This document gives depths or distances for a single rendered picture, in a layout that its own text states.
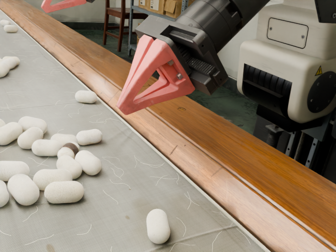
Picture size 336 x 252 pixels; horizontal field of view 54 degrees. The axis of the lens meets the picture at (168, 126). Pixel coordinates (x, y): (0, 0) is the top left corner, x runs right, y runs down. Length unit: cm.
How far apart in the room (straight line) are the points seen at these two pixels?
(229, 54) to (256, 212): 288
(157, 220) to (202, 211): 6
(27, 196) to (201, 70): 20
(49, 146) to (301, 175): 28
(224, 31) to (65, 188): 22
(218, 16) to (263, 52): 52
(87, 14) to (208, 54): 515
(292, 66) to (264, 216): 53
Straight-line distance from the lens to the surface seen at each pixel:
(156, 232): 28
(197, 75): 34
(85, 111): 51
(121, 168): 37
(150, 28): 36
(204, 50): 31
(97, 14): 550
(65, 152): 37
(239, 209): 33
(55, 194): 32
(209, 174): 36
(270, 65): 84
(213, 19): 34
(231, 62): 315
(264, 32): 91
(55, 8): 70
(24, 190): 32
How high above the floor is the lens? 94
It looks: 25 degrees down
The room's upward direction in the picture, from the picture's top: 7 degrees clockwise
